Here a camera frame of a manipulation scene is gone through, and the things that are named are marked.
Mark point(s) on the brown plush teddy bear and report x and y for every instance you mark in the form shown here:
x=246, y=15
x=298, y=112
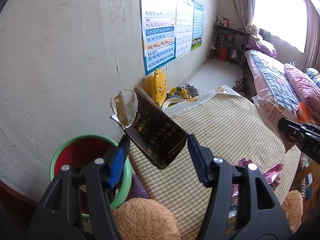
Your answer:
x=141, y=218

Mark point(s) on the pink quilt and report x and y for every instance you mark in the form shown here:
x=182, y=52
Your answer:
x=306, y=90

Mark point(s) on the dark metal shelf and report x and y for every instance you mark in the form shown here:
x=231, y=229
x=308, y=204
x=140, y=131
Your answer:
x=235, y=40

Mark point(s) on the shoes on floor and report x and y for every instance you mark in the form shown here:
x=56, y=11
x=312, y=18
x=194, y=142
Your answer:
x=239, y=84

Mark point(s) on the white pink paper bag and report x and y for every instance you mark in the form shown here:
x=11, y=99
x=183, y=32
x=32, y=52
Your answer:
x=270, y=113

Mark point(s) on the red container on floor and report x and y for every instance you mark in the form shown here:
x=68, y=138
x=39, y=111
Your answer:
x=223, y=54

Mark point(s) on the white chart wall poster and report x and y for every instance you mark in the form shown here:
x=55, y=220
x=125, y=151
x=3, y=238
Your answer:
x=184, y=26

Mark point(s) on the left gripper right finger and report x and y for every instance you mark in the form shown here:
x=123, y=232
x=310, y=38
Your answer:
x=259, y=214

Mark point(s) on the yellow checked tablecloth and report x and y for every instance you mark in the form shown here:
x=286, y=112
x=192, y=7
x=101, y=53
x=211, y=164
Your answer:
x=230, y=126

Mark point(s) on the yellow duck potty seat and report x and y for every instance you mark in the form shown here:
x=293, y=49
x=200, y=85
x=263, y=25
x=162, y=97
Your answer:
x=155, y=85

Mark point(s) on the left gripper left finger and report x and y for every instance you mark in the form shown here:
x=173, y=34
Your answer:
x=75, y=205

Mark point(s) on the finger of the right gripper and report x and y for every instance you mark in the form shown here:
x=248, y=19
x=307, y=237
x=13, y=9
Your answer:
x=305, y=136

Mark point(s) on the orange box on bed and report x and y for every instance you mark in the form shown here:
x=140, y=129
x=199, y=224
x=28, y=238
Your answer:
x=303, y=114

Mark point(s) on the blue pinyin wall poster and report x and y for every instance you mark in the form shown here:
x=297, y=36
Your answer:
x=159, y=32

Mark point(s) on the red green-rimmed trash bin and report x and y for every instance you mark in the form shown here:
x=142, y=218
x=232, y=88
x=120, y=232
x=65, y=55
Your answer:
x=83, y=149

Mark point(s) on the wooden chair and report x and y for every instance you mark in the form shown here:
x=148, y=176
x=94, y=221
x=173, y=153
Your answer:
x=305, y=180

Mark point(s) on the purple pillow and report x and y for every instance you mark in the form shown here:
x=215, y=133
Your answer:
x=265, y=47

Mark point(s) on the bed with plaid blanket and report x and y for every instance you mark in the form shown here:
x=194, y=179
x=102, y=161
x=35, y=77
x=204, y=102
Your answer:
x=270, y=80

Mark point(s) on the green number wall poster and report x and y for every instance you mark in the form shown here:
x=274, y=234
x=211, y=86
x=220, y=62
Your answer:
x=197, y=26

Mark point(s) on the dark brown snack box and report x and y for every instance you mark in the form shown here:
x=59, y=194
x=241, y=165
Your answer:
x=154, y=133

